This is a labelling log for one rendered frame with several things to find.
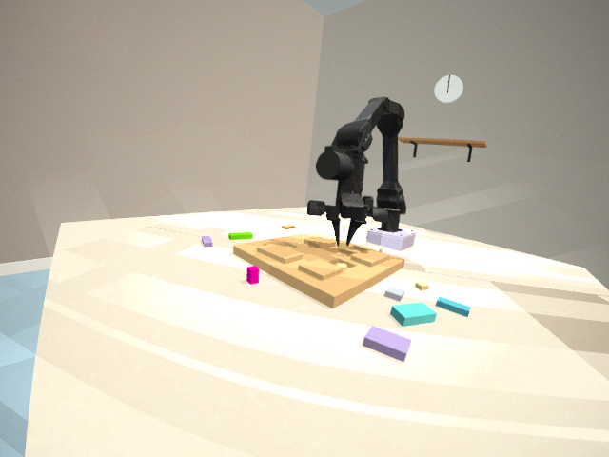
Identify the green flat bar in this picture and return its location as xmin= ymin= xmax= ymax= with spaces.
xmin=228 ymin=232 xmax=253 ymax=240

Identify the magenta block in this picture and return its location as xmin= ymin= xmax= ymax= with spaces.
xmin=246 ymin=266 xmax=260 ymax=285

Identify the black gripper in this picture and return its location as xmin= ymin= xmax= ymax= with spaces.
xmin=307 ymin=181 xmax=388 ymax=247

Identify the teal flat bar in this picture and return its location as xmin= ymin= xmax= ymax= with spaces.
xmin=435 ymin=296 xmax=471 ymax=317

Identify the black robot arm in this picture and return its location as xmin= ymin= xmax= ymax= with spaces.
xmin=316 ymin=96 xmax=406 ymax=233

